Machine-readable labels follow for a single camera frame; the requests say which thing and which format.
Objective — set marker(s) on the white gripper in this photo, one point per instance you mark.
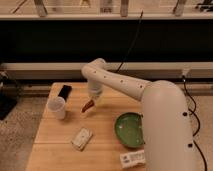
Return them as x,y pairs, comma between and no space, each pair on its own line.
94,89

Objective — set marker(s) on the red chili pepper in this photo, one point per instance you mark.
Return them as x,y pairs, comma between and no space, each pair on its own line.
88,105

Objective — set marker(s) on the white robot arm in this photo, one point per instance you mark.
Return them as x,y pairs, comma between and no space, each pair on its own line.
166,126

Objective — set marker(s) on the black rectangular block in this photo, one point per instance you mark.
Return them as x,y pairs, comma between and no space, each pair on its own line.
64,92

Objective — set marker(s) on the white plastic cup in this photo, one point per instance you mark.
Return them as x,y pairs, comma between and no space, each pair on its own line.
57,107

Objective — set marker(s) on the green bowl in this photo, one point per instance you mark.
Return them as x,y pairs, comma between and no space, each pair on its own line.
128,130

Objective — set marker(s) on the white labelled box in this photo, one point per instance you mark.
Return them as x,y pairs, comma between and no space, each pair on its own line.
132,159

